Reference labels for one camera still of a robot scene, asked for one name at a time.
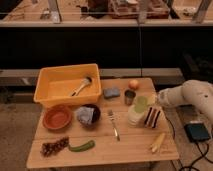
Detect black power adapter box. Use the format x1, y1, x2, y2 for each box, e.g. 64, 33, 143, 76
184, 123, 210, 142

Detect green plastic cup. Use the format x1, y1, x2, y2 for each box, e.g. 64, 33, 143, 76
134, 96, 148, 113

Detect brown grape bunch toy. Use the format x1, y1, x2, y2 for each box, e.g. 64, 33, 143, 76
41, 137, 69, 157

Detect white stacked cups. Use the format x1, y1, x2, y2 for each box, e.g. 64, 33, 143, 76
127, 105, 144, 126

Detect silver fork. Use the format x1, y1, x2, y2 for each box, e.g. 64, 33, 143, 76
108, 110, 120, 141

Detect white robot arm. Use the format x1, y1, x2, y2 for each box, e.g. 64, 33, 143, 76
148, 80, 213, 124

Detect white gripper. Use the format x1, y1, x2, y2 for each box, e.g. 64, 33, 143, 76
147, 89, 171, 107

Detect dark metal cup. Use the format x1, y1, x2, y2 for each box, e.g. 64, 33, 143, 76
124, 90, 136, 105

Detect orange peach fruit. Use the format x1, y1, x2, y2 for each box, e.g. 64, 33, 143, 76
128, 79, 139, 90

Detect yellow plastic tray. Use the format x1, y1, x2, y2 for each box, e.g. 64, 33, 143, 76
34, 63, 102, 108

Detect white dish brush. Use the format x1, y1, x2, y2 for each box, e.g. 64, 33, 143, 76
71, 77, 92, 96

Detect yellow corn toy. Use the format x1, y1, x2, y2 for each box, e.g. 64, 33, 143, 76
150, 133, 166, 153

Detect grey crumpled cloth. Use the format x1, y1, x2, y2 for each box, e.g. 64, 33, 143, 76
76, 107, 94, 125

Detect black floor cable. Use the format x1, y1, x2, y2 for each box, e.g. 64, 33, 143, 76
165, 116, 213, 171

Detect green chili pepper toy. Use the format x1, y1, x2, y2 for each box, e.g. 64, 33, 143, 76
68, 140, 95, 152

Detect orange terracotta bowl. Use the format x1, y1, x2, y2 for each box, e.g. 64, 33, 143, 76
42, 105, 72, 130

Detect striped layered cake toy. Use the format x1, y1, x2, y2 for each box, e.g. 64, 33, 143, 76
144, 107, 161, 128

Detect wooden folding table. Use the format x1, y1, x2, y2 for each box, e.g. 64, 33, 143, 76
26, 77, 180, 170

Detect black bowl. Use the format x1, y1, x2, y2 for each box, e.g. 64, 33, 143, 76
81, 104, 101, 125

